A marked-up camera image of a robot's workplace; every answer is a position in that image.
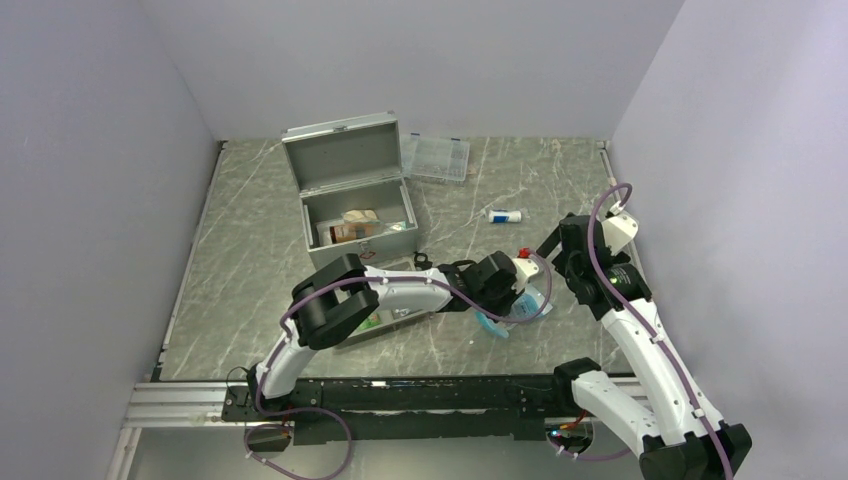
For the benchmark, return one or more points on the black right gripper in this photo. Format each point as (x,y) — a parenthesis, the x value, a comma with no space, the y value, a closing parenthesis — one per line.
(551,243)

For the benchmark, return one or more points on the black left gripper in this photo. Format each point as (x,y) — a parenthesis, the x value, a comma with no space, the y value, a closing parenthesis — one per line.
(510,298)

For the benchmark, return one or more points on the blue white mask pack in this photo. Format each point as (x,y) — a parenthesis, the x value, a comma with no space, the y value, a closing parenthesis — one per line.
(525,306)

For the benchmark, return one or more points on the black handled scissors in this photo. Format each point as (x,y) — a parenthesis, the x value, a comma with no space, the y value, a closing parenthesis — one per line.
(422,261)

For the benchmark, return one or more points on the white blue bandage roll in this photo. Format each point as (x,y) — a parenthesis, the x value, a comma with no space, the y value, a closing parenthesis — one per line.
(498,216)

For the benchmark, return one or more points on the white gauze packet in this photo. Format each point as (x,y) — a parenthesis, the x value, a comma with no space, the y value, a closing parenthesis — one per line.
(324,231)

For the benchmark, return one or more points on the green wind oil box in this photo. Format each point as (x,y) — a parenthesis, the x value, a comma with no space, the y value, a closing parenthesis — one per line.
(371,323)

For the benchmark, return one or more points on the brown bottle orange cap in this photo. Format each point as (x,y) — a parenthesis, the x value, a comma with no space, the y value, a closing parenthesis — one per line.
(347,232)

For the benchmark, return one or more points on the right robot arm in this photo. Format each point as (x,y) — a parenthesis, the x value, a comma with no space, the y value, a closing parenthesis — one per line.
(678,433)

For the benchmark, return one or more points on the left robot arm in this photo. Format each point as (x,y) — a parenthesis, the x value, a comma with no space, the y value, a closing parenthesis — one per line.
(330,305)

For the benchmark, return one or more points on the grey metal medicine case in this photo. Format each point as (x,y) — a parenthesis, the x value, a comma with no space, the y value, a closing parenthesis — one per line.
(349,164)

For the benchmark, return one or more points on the grey plastic divided tray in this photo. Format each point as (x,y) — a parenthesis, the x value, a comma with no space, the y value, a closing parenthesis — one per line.
(393,320)

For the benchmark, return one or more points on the clear plastic pill organizer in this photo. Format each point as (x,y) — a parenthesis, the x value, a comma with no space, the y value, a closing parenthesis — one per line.
(442,160)

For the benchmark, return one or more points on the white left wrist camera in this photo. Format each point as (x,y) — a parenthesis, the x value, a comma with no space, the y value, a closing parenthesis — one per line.
(528,266)

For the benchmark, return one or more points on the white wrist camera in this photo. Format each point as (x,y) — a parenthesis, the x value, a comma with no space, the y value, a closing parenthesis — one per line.
(619,228)
(528,266)

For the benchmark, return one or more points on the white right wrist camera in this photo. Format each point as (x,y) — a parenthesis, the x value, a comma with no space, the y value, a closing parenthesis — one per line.
(619,228)

